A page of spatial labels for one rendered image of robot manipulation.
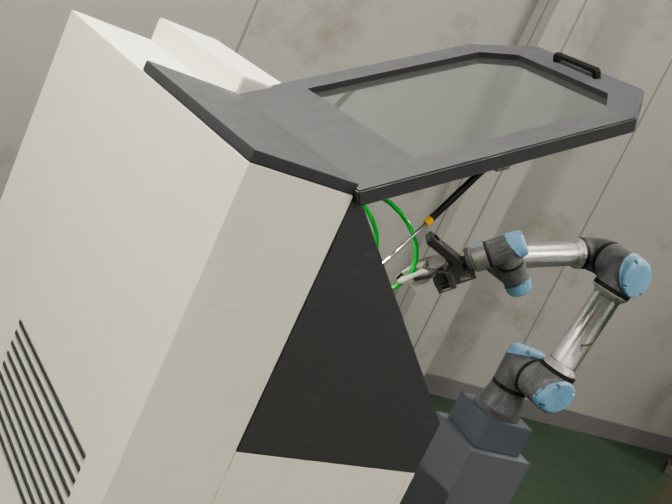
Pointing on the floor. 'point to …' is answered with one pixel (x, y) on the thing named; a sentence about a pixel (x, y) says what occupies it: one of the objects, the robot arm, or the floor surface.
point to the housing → (147, 274)
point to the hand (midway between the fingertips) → (400, 276)
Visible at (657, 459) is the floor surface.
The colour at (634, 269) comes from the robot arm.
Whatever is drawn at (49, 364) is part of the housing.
